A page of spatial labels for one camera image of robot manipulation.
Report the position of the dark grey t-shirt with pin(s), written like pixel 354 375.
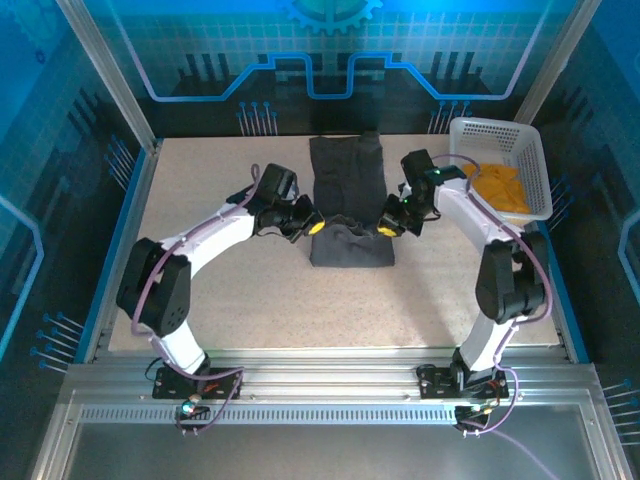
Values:
pixel 345 180

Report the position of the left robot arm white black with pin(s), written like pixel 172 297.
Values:
pixel 165 295

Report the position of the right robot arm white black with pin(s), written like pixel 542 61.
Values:
pixel 505 285

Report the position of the orange t-shirt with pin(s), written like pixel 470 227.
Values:
pixel 502 190

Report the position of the white perforated plastic basket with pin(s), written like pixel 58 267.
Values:
pixel 535 160

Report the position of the small LED connector board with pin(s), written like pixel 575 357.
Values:
pixel 189 407
pixel 475 412

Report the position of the grey metal tray panel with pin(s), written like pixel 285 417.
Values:
pixel 325 455

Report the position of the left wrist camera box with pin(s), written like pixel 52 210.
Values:
pixel 277 181

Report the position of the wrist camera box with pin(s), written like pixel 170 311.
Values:
pixel 277 181
pixel 417 165

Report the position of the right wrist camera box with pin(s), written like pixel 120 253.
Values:
pixel 417 165

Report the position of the aluminium front rail beam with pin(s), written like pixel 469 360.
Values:
pixel 325 370

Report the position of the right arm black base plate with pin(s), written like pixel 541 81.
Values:
pixel 435 385

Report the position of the aluminium frame post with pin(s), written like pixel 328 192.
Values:
pixel 110 75
pixel 555 65

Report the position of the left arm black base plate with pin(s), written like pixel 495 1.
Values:
pixel 165 385

